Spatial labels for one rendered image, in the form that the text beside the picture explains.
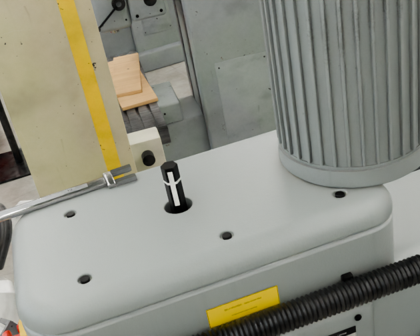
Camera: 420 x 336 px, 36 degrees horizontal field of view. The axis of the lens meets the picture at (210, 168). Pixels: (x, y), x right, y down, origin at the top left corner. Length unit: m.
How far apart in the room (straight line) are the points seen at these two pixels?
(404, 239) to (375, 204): 0.16
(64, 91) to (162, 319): 1.90
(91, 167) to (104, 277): 1.99
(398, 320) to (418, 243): 0.11
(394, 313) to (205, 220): 0.31
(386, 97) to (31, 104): 1.97
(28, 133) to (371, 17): 2.06
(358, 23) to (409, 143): 0.18
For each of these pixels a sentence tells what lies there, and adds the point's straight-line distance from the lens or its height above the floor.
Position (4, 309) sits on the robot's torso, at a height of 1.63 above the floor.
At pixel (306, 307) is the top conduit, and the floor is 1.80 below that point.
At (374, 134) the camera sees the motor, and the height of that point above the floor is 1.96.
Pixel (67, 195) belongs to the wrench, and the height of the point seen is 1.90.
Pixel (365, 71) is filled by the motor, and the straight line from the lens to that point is 0.73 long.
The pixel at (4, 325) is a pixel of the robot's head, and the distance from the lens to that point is 1.09.
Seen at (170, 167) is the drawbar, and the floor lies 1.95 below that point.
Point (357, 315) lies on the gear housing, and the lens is 0.88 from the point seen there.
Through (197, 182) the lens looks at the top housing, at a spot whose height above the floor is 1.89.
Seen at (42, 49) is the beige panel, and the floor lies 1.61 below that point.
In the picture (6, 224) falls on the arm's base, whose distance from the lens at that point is 1.21.
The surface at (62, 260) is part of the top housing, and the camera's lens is 0.79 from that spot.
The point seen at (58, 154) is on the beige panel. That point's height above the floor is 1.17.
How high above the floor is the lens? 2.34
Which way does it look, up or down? 31 degrees down
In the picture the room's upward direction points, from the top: 11 degrees counter-clockwise
